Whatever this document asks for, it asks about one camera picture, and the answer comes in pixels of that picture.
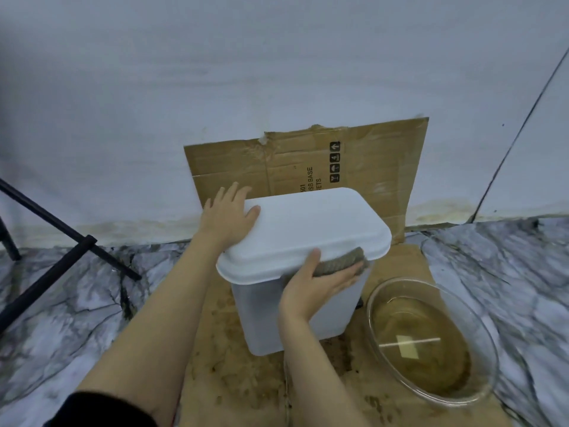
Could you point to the clear glass bowl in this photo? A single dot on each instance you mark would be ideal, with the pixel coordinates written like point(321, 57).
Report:
point(482, 351)

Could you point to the person's left middle finger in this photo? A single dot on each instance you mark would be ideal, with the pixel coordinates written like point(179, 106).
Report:
point(234, 193)

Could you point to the black sleeve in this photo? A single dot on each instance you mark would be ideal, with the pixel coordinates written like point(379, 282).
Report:
point(102, 411)

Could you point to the person's left forearm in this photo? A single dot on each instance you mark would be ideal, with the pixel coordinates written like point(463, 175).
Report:
point(169, 315)

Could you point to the person's left thumb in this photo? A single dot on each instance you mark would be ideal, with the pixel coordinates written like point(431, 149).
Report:
point(251, 215)

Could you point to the white plastic lidded bin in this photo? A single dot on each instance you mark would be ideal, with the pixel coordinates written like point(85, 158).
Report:
point(306, 226)

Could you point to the person's right hand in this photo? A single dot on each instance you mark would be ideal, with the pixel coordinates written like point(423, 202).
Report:
point(306, 293)

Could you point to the wet stained cardboard sheet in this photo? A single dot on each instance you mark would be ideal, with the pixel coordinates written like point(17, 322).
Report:
point(249, 386)

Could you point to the person's left hand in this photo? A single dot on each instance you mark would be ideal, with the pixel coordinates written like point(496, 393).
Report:
point(226, 220)

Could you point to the printed brown cardboard sheet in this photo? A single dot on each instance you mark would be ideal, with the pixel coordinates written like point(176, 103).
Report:
point(364, 182)

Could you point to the black tripod stand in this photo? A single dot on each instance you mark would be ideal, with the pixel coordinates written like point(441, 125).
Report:
point(66, 257)

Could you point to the murky brown water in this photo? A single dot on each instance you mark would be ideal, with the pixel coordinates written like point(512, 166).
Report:
point(422, 369)

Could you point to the person's right thumb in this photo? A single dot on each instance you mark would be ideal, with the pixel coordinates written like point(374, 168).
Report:
point(309, 264)

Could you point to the person's left little finger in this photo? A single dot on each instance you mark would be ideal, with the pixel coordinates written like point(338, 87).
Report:
point(208, 206)

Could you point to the person's right forearm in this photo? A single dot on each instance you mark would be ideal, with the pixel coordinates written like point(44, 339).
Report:
point(320, 373)

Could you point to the grey scrubbing cloth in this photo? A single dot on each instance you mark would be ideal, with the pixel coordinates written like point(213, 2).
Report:
point(340, 262)

